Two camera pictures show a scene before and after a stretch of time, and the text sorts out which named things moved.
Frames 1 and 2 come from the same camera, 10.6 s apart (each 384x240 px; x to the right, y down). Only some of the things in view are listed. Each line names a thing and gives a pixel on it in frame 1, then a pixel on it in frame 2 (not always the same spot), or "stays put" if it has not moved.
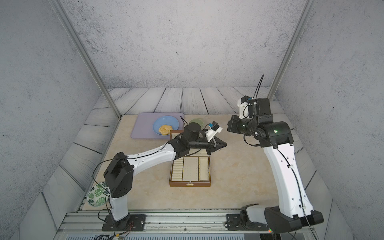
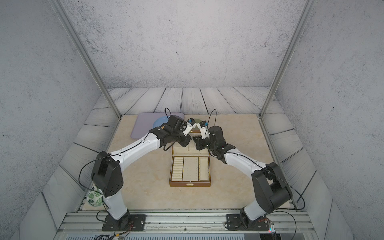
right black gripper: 232,127 to 198,143
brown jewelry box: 189,171 stays put
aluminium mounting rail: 168,222 stays put
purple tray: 143,128 stays put
